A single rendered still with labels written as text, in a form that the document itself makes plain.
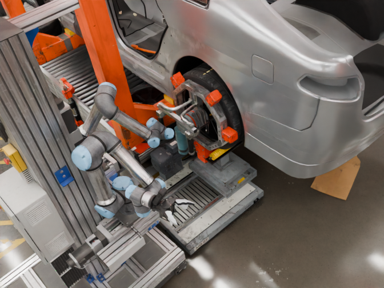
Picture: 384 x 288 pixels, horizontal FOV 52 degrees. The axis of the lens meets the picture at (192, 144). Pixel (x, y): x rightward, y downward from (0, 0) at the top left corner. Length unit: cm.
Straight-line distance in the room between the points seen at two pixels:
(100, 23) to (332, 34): 194
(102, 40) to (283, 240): 200
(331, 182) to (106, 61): 213
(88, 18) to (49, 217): 124
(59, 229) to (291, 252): 172
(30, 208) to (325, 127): 162
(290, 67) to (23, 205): 155
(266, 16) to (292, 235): 175
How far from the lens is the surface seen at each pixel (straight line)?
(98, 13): 271
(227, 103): 274
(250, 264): 315
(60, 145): 216
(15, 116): 198
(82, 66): 513
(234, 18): 238
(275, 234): 329
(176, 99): 309
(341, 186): 365
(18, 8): 461
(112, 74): 291
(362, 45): 369
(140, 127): 251
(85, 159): 199
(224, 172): 340
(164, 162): 333
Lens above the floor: 274
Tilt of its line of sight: 43 degrees down
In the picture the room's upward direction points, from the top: 9 degrees counter-clockwise
